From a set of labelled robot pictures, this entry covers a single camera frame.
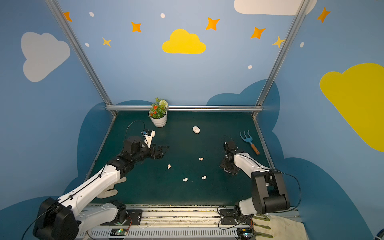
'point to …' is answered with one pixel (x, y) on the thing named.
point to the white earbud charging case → (196, 129)
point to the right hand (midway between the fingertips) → (228, 165)
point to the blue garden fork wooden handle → (249, 139)
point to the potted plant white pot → (158, 113)
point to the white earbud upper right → (201, 159)
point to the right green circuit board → (247, 232)
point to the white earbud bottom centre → (185, 179)
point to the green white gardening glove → (278, 227)
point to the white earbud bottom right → (204, 177)
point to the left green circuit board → (118, 232)
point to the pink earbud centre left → (169, 166)
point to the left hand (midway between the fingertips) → (163, 146)
